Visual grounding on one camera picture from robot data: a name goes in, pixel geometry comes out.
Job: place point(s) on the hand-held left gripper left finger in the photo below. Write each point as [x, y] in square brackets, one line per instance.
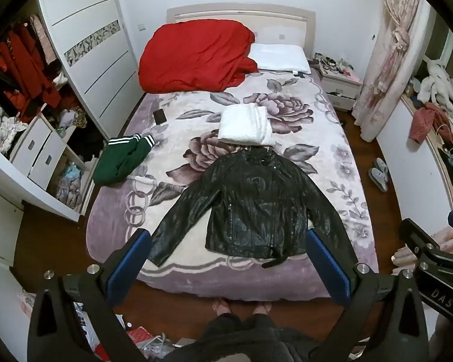
[126, 267]

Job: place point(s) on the small clutter on nightstand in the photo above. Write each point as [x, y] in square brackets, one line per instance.
[334, 62]

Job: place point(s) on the white curved desk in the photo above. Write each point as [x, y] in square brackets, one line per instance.
[404, 166]

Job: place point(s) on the white pillow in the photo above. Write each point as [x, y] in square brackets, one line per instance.
[279, 56]

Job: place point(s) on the black leather jacket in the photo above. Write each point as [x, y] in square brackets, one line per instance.
[249, 203]

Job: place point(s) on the white drawer unit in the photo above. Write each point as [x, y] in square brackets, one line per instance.
[32, 143]

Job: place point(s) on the red packet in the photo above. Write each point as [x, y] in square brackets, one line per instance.
[141, 339]

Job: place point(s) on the red hanging clothes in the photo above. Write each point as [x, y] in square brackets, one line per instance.
[22, 68]

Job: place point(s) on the green jacket with striped cuffs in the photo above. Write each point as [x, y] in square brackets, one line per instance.
[120, 162]

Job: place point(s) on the black phone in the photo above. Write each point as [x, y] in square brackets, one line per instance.
[160, 117]

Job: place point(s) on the pink floral curtain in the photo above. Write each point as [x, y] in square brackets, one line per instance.
[385, 64]

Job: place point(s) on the beige bed headboard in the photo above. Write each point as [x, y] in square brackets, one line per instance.
[287, 19]

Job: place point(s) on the grey slipper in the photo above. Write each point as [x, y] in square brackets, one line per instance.
[377, 179]
[381, 166]

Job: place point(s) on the white nightstand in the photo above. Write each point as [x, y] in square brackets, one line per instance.
[339, 83]

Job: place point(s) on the person's pink slipper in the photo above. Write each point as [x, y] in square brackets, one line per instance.
[221, 306]
[262, 308]

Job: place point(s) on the white folded garment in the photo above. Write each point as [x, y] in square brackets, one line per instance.
[243, 124]

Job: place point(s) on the person's right forearm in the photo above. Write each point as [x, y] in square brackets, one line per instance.
[443, 332]

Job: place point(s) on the pile of mixed clothes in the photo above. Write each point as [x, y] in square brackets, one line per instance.
[73, 120]

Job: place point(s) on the red duvet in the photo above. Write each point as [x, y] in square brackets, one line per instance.
[196, 56]

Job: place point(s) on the pink red cloth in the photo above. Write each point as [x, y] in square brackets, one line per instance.
[426, 120]

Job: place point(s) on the white floral folded cloth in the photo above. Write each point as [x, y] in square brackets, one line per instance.
[0, 124]

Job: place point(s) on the white wardrobe sliding door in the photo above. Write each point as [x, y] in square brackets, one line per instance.
[98, 68]

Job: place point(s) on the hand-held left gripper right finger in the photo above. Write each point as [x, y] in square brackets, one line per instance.
[326, 267]

